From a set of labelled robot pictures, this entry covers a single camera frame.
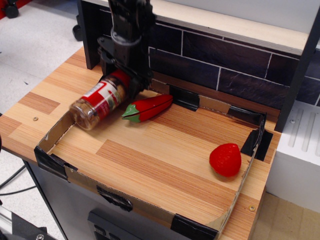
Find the basil bottle with red cap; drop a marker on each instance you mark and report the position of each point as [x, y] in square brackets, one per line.
[101, 100]

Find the black caster wheel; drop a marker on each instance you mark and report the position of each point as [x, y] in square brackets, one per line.
[77, 31]

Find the red toy chili pepper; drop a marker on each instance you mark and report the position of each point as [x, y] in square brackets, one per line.
[144, 109]

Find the black control panel on cabinet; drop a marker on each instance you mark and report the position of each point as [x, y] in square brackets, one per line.
[104, 229]

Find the cardboard fence with black tape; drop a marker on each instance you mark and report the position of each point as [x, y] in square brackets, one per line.
[153, 179]

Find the red toy strawberry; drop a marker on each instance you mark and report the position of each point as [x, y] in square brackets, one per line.
[226, 159]

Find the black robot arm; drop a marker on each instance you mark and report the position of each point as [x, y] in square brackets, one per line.
[132, 20]

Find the black metal frame corner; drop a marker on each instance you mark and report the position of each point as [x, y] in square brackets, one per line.
[13, 227]

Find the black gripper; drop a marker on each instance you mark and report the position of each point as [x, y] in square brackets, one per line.
[131, 58]

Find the dark brick pattern back panel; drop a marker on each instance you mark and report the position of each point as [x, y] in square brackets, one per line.
[244, 73]

